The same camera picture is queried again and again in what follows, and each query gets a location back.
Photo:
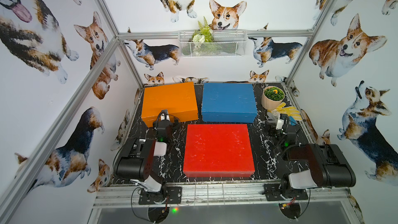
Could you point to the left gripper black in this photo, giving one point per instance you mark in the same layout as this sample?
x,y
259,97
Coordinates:
x,y
165,121

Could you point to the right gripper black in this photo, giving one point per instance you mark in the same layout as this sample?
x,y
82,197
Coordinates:
x,y
274,126

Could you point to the orange shoebox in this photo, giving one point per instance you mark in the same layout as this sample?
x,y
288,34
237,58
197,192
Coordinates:
x,y
178,99

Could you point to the red shoebox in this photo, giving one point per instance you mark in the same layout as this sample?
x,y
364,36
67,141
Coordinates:
x,y
218,150

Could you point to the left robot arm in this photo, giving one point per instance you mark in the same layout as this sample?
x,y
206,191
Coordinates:
x,y
136,158

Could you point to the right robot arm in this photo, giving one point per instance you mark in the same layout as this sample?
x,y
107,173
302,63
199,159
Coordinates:
x,y
327,166

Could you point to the blue cloth piece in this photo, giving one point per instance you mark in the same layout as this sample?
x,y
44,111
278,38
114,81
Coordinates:
x,y
293,122

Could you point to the yellow work glove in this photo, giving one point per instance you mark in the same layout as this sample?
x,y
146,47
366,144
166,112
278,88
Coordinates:
x,y
291,111

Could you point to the potted green plant with flower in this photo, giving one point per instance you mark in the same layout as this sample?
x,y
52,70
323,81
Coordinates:
x,y
272,97

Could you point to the blue shoebox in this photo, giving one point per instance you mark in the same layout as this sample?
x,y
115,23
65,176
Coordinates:
x,y
232,103

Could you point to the artificial fern with white flower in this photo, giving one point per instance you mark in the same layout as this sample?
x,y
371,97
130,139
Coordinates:
x,y
202,39

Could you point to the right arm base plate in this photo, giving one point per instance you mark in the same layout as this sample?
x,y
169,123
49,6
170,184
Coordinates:
x,y
275,192

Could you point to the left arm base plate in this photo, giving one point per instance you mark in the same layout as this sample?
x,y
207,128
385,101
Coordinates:
x,y
168,195

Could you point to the aluminium front rail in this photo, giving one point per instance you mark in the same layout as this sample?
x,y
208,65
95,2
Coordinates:
x,y
205,194

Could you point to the white wire mesh basket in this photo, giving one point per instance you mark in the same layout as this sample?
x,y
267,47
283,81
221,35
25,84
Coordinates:
x,y
226,44

